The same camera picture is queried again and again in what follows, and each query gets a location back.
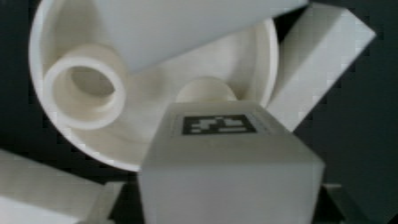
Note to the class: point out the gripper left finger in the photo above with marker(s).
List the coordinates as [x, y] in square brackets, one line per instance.
[115, 208]

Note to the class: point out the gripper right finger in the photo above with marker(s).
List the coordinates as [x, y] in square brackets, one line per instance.
[353, 216]

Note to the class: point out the white stool leg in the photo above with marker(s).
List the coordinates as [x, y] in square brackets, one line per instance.
[161, 27]
[229, 172]

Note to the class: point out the white round stool seat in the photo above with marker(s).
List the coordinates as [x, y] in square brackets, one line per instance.
[103, 101]

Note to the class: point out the white front barrier wall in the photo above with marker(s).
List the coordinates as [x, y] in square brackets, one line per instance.
[46, 197]

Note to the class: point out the white barrier wall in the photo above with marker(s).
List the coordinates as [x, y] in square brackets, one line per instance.
[319, 48]
[46, 197]

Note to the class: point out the white right barrier wall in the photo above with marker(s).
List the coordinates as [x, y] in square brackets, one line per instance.
[319, 48]

